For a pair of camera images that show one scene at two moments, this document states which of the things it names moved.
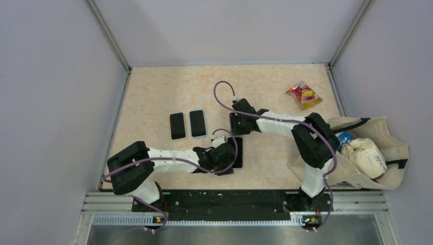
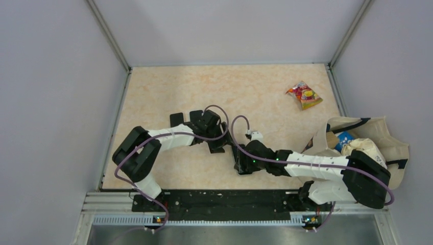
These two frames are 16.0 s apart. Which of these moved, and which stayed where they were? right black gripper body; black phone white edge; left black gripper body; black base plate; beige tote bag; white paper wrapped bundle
Moved: left black gripper body; right black gripper body
Stayed: beige tote bag; black base plate; white paper wrapped bundle; black phone white edge
